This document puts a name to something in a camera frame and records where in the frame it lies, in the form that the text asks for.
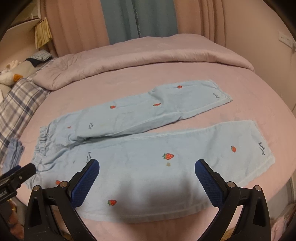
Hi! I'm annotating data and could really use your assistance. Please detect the light blue strawberry pants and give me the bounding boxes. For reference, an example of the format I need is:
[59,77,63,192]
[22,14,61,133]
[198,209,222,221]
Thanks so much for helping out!
[27,80,275,222]

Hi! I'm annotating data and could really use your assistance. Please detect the folded blue denim jeans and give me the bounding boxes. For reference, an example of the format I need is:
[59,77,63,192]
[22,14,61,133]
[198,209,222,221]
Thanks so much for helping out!
[2,138,25,173]

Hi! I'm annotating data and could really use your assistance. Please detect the plaid pillow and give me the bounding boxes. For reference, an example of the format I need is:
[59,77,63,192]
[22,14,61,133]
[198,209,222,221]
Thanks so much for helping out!
[0,58,55,163]

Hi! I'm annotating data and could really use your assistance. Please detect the white duck plush toy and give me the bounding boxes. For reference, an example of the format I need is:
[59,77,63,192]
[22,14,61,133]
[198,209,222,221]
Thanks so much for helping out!
[1,60,23,86]

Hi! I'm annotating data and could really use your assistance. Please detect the pink folded quilt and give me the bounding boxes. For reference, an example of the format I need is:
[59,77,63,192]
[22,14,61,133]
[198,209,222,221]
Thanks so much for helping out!
[30,34,254,91]

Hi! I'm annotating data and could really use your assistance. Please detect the pink bed sheet mattress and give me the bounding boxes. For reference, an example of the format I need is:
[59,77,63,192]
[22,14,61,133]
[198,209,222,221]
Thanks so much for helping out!
[19,63,295,240]

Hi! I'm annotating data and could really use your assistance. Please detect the striped grey pillow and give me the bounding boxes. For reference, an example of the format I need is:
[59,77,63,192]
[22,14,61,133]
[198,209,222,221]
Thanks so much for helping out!
[27,50,53,62]

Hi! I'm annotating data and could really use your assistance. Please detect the pink curtain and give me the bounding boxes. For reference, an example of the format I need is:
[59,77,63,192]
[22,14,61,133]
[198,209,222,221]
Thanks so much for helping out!
[40,1,225,56]

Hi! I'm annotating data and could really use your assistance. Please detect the teal curtain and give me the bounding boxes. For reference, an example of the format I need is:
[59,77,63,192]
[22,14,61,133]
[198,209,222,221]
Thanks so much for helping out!
[101,0,178,44]

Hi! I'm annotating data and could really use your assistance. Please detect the white wall power strip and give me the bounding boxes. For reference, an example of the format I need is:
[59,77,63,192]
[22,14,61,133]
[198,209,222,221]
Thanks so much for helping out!
[278,32,294,49]

